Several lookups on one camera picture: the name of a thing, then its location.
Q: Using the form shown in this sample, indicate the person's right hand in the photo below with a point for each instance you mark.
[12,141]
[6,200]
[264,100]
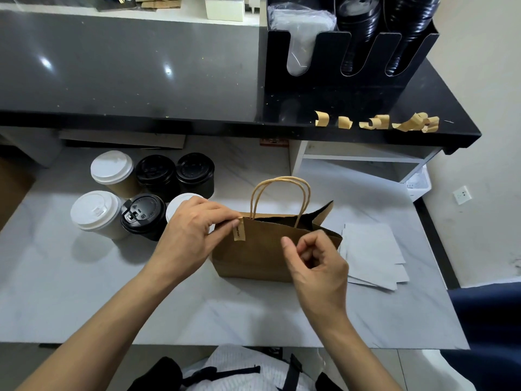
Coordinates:
[321,277]

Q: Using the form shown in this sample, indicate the white support panel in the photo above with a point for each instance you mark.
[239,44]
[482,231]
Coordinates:
[31,145]

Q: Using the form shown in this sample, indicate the single tan tape strip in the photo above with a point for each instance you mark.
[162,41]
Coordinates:
[239,229]

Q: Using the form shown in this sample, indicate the white small appliance on floor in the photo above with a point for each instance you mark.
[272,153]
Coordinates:
[418,183]

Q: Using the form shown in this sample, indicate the person's left forearm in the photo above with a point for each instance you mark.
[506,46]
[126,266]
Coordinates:
[98,338]

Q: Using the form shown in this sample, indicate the black acrylic organizer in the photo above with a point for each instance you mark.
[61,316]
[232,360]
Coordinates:
[326,93]

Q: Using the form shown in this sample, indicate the white wall socket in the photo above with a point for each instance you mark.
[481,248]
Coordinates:
[462,195]

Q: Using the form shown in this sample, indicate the black body harness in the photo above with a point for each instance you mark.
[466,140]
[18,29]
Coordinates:
[155,377]

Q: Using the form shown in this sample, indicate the plastic wrapped white pack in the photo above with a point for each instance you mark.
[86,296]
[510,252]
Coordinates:
[301,28]

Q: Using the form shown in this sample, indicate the person's white shirt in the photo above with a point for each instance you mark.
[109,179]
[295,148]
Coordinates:
[236,362]

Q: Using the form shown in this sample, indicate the stack of white paper sheets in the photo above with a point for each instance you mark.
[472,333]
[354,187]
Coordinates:
[370,248]

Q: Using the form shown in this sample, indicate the person's left hand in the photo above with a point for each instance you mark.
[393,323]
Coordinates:
[187,240]

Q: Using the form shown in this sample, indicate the white box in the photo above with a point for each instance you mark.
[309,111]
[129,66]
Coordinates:
[224,8]

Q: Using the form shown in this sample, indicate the brown paper bag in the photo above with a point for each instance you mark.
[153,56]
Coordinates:
[12,191]
[256,256]

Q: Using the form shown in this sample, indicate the row of tan tape strips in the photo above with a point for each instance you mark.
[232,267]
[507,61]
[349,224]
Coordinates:
[322,119]

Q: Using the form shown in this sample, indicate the group of lidded coffee cups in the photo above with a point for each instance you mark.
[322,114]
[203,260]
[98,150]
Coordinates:
[94,211]

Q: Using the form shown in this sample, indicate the person's right forearm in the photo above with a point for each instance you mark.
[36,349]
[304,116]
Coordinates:
[358,358]

